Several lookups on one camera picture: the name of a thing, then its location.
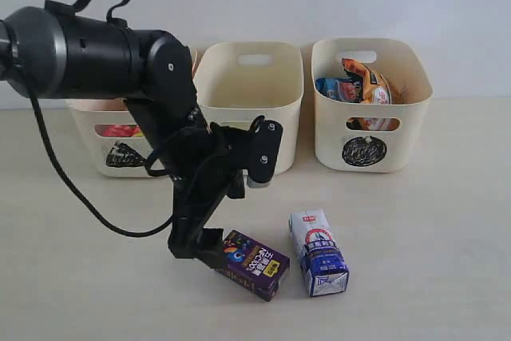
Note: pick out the purple juice carton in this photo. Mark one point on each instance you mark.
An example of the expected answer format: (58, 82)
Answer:
(254, 266)

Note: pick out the cream bin square mark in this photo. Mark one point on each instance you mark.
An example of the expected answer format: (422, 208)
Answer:
(238, 81)

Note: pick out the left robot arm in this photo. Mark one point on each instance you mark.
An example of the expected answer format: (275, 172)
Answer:
(54, 54)

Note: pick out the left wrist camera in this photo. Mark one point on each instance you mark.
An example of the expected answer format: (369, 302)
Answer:
(266, 136)

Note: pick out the orange instant noodle bag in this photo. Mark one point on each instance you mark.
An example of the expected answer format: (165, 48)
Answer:
(375, 89)

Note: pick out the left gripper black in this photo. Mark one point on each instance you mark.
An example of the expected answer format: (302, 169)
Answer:
(206, 163)

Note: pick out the blue instant noodle bag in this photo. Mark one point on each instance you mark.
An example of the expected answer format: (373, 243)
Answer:
(340, 89)

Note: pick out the blue white milk carton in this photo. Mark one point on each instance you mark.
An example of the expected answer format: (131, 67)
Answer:
(324, 269)

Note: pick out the pink Lays chips can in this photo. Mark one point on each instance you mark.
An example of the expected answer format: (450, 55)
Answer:
(118, 131)

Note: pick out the cream bin triangle mark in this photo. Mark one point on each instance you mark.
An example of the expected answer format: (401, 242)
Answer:
(117, 157)

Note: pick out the cream bin circle mark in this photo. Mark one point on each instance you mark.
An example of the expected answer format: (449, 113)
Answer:
(359, 137)

